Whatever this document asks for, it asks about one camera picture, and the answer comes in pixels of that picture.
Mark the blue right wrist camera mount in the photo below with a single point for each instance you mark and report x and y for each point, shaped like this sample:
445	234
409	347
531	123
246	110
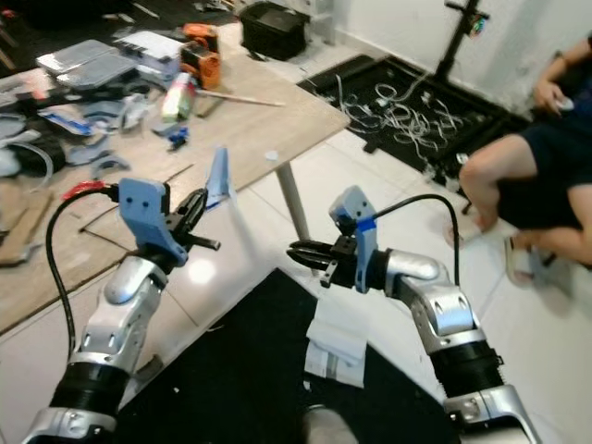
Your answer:
351	208

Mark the black floor mat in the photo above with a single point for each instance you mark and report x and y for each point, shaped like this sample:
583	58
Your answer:
333	79

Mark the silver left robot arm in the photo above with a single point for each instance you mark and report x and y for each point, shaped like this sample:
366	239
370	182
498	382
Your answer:
129	301

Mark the wooden table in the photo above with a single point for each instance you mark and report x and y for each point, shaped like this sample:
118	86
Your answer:
259	120

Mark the thin wooden stick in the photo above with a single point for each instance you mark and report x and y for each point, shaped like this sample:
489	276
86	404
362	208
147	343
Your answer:
240	97

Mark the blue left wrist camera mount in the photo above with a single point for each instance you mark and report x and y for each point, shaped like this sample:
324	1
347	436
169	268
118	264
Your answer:
143	208

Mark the orange power tool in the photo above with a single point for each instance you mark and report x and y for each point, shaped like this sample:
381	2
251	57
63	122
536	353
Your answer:
203	65

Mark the small white cap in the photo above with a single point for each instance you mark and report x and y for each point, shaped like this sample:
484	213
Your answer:
275	158

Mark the light blue plastic piece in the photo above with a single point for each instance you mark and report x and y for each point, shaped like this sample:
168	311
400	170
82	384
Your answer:
221	180

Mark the black storage box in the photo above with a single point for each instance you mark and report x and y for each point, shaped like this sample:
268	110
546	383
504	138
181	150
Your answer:
273	32

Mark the white table leg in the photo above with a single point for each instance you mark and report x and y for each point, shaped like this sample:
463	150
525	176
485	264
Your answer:
293	203

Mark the wooden plank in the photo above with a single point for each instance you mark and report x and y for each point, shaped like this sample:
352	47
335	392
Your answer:
32	227

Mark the small blue clamp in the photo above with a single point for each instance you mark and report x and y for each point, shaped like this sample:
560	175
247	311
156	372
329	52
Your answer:
178	137

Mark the grey robot foot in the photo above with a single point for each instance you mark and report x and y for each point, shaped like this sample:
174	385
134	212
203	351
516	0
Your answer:
330	425

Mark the black rug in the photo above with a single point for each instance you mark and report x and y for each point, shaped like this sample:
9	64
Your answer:
240	370

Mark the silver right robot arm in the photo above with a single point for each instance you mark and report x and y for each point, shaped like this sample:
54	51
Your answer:
444	314

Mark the crouching person in dark clothes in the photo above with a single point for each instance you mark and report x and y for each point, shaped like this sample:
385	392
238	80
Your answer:
546	176

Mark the white grey flat box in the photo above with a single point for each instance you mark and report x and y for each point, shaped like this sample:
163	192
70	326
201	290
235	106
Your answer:
153	44

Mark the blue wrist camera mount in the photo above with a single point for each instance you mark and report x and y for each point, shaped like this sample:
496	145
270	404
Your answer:
351	208
143	208

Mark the black tripod stand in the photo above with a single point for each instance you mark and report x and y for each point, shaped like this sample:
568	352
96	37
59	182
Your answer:
458	42

